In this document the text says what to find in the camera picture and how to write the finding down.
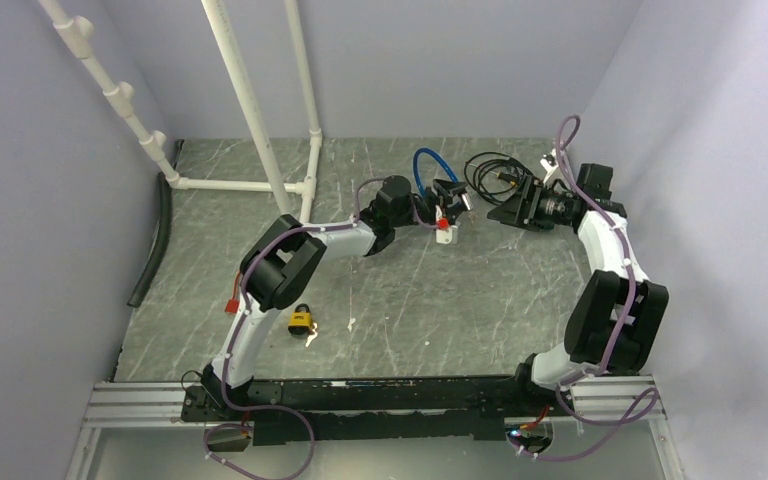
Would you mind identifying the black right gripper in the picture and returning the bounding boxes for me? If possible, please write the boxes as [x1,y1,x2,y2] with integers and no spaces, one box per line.
[486,175,571,233]

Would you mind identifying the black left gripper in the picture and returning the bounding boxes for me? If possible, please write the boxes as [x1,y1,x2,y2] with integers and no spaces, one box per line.
[392,181,467,229]

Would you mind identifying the blue cable lock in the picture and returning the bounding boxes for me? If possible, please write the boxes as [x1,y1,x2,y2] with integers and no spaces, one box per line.
[412,147,474,211]

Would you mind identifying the yellow padlock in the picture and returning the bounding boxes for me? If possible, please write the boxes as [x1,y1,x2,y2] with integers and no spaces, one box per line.
[287,303,314,338]

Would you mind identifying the keys of yellow padlock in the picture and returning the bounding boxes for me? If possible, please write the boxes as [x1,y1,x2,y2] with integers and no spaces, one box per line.
[305,322,318,348]

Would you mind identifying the red cable padlock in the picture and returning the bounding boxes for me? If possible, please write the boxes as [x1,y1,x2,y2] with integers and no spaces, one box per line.
[224,272,242,315]

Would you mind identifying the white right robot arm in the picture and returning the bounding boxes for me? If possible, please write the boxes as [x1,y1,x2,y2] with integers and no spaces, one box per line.
[487,163,669,415]

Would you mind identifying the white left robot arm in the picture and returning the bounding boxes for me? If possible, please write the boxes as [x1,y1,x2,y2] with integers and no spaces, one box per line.
[201,175,473,420]

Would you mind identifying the yellow black screwdriver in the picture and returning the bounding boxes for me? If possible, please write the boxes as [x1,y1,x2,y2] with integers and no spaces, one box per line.
[497,172,520,187]

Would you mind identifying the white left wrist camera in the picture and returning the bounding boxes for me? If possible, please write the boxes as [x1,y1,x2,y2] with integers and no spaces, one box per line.
[434,213,459,245]

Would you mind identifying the black coiled cable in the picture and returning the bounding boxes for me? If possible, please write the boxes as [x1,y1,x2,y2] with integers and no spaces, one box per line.
[463,151,536,207]

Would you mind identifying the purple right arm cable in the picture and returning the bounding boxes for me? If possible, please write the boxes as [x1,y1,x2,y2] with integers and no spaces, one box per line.
[505,115,660,464]

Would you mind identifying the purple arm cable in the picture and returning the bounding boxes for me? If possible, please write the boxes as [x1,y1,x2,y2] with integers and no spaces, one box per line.
[202,176,442,480]
[505,115,660,464]

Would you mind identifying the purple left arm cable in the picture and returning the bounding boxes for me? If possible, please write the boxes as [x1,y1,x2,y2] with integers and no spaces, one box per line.
[202,176,442,480]

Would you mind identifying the aluminium extrusion frame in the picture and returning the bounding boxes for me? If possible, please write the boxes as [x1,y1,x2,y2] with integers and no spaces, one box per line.
[65,380,687,480]

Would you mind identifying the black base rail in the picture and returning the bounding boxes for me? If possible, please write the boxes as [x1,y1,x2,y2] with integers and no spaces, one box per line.
[181,374,560,446]

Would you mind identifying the black corrugated hose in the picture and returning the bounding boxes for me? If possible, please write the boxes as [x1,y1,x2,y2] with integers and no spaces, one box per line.
[126,172,175,309]

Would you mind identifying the white PVC pipe frame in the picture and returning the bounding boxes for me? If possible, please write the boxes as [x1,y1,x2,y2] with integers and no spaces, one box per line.
[39,1,324,223]

